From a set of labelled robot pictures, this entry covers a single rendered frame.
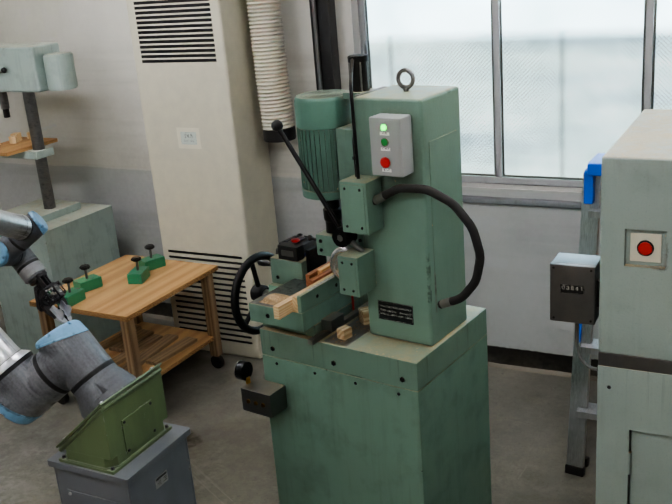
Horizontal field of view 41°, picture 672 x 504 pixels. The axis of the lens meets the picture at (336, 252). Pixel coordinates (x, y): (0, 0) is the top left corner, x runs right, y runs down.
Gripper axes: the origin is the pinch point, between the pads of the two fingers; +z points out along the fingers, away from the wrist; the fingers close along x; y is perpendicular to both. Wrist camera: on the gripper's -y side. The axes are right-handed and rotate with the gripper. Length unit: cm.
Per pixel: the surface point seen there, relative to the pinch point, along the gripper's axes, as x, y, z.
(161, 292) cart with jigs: 62, -35, 2
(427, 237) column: 33, 135, 61
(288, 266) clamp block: 35, 78, 38
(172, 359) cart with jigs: 60, -60, 26
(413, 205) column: 34, 138, 52
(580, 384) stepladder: 101, 86, 134
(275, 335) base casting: 14, 77, 54
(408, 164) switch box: 32, 147, 43
